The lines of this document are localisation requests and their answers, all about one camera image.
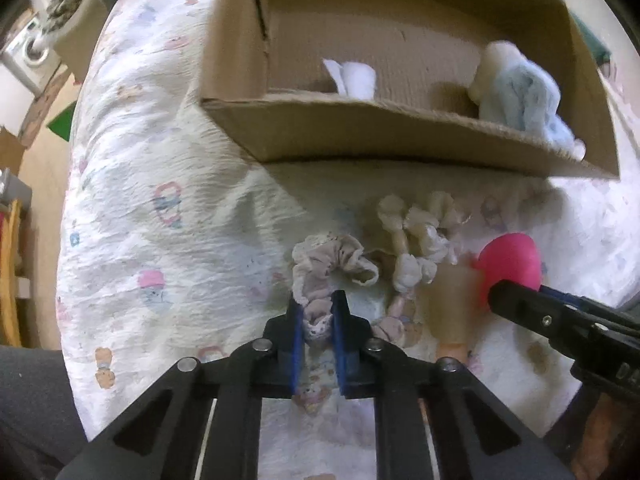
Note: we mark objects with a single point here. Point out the grey trash bin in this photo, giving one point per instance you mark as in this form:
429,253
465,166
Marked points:
13,188

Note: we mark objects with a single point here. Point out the beige lace scrunchie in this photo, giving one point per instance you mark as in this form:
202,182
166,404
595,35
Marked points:
319,256

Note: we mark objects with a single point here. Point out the person's right hand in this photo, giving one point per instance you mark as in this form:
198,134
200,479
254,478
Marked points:
606,425

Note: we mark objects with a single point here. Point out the pink soft ball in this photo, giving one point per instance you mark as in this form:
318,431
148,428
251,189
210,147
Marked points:
511,256

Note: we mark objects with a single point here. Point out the blue plush toy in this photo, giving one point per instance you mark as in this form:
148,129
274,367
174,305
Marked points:
511,90

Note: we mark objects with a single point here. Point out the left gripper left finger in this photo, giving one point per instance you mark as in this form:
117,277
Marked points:
200,420

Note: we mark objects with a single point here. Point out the white patterned quilt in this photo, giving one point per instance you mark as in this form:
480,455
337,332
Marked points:
177,243

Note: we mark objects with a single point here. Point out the brown floor mat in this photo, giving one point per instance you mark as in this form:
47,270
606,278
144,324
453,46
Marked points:
39,109

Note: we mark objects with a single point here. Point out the cream knotted scrunchie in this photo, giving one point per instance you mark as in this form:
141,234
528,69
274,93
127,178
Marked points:
423,237

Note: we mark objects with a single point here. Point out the beige rubbery funnel piece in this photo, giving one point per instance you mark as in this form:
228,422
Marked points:
452,299

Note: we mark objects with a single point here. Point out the brown cardboard box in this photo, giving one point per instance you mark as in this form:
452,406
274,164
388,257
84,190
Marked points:
264,83

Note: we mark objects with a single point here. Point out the white cloth bundle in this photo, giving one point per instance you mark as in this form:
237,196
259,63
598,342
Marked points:
352,79

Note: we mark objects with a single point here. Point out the green plastic dustpan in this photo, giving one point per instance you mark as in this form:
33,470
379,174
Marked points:
61,125

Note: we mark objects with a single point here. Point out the white washing machine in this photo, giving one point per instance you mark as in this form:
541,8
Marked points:
33,66

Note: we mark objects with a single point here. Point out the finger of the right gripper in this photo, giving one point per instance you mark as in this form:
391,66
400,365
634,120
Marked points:
592,307
566,328

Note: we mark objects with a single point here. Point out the yellow wooden rack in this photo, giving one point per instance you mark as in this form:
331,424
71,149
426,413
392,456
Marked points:
10,239

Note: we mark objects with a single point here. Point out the teal bed headboard cushion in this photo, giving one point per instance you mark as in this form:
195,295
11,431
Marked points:
598,50

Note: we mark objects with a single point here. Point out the person's grey trouser leg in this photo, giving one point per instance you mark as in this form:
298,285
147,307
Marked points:
40,428

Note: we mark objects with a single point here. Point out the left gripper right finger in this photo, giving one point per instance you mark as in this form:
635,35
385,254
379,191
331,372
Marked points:
433,420

